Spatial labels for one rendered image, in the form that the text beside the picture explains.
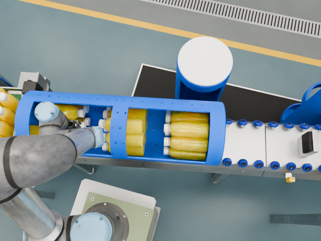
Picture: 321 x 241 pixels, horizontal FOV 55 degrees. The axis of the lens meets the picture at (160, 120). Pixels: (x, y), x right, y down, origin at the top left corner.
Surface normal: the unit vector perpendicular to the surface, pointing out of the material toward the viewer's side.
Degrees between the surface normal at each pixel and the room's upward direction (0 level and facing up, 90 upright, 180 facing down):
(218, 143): 31
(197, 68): 0
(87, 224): 8
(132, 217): 1
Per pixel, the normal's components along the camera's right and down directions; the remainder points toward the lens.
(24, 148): 0.29, -0.48
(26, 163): 0.37, -0.02
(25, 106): -0.01, -0.47
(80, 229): 0.11, -0.29
